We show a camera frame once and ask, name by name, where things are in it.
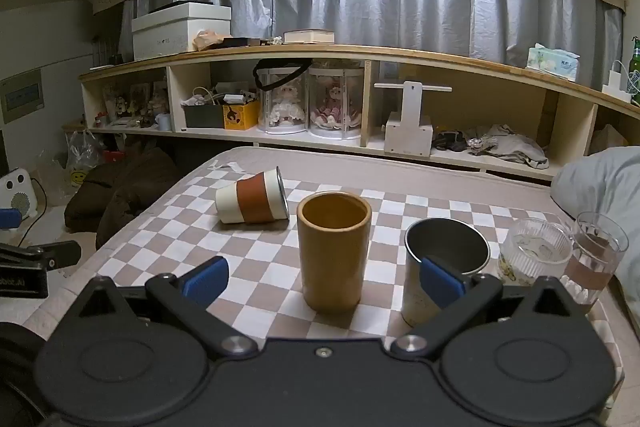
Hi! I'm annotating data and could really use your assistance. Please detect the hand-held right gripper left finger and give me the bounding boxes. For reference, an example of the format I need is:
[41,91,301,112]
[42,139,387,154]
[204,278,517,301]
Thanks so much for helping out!
[55,256,251,358]

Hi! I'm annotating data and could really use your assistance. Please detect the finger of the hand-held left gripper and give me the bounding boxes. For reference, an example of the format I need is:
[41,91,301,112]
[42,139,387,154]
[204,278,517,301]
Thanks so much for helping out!
[0,240,82,269]
[0,208,24,231]

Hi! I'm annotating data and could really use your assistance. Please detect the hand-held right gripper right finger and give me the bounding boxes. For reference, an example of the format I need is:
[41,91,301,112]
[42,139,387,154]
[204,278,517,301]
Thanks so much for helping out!
[390,256,596,358]

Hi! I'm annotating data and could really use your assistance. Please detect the white cup with brown sleeve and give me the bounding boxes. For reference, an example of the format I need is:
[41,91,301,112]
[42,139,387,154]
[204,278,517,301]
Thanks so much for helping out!
[215,166,291,225]

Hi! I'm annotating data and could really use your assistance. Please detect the metal cup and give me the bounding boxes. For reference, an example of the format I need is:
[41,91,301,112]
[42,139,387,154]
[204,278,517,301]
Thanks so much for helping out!
[400,217,491,327]

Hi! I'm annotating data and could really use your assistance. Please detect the bamboo cup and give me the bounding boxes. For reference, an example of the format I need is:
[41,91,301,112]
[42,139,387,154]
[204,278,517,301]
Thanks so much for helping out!
[297,191,373,312]

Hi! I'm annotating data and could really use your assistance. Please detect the white space heater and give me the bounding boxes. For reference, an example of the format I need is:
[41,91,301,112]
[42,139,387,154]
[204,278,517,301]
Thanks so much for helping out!
[0,167,38,217]

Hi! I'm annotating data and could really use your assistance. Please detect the checkered blanket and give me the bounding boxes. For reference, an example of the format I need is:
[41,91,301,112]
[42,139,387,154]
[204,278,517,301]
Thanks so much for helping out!
[0,146,626,408]

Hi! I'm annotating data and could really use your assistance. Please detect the clear plastic bag smiley face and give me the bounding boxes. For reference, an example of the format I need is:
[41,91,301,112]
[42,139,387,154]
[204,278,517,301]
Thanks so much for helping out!
[64,129,107,198]

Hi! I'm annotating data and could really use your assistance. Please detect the ribbed clear glass mug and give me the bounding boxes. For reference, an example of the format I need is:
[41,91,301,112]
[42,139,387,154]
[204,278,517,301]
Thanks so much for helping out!
[497,217,576,286]

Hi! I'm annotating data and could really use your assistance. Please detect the brown cushion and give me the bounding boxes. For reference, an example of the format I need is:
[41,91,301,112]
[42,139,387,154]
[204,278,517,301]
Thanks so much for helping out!
[64,147,178,251]

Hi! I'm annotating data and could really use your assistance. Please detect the pile of grey clothes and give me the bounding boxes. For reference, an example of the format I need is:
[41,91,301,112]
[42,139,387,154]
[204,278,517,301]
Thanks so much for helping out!
[432,124,550,170]

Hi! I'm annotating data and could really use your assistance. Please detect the clear glass with pink band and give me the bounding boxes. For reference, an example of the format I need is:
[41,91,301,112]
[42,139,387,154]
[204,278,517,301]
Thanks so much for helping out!
[559,211,630,314]

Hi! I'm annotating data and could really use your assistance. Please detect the white wooden stand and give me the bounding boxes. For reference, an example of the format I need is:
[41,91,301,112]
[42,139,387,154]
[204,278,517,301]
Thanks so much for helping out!
[374,81,453,157]

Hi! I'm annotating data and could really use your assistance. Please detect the dark storage bin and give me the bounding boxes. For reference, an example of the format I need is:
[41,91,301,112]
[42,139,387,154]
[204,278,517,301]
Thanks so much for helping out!
[182,103,225,129]

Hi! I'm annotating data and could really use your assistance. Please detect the yellow box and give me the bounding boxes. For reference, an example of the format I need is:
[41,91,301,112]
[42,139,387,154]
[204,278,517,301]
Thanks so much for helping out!
[222,100,261,130]

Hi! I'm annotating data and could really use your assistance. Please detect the grey pillow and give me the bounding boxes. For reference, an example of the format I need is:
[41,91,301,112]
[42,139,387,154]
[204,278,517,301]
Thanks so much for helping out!
[550,148,640,323]

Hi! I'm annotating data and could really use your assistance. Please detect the clear doll case white doll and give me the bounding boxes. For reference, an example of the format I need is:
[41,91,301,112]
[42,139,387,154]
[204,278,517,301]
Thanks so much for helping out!
[253,58,313,136]

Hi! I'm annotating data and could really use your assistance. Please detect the long wooden shelf unit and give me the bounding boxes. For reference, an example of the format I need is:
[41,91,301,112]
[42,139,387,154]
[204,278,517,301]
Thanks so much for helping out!
[79,44,640,182]

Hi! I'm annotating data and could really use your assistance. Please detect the clear doll case pink doll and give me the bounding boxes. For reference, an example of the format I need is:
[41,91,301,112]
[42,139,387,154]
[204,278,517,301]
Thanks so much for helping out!
[307,66,363,140]

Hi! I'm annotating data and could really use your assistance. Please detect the crumpled brown paper bag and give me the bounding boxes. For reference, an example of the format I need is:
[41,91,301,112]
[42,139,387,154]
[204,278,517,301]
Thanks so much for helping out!
[193,29,227,52]

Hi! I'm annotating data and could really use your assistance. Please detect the green tissue pack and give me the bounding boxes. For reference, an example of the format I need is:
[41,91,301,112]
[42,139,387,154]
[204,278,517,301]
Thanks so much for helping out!
[526,43,581,82]

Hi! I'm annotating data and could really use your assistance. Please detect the white storage box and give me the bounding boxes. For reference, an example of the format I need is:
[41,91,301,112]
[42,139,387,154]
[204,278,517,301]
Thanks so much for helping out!
[131,3,232,62]

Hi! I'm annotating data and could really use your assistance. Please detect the thick white book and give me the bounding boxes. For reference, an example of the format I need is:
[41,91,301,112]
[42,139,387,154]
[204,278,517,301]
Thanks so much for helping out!
[283,29,335,44]

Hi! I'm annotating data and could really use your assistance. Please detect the white charger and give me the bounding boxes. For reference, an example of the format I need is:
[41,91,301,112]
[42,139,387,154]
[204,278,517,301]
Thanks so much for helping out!
[601,60,634,104]

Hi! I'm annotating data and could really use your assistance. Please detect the grey curtain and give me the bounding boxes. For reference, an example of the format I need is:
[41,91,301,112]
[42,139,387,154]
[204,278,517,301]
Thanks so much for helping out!
[118,0,624,94]

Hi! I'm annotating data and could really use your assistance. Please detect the green glass bottle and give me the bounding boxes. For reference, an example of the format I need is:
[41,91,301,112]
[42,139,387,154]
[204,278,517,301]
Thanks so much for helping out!
[627,34,640,106]

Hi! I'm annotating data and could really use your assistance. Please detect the wall panel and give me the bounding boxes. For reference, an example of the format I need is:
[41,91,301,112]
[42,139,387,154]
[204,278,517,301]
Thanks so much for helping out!
[0,69,46,124]

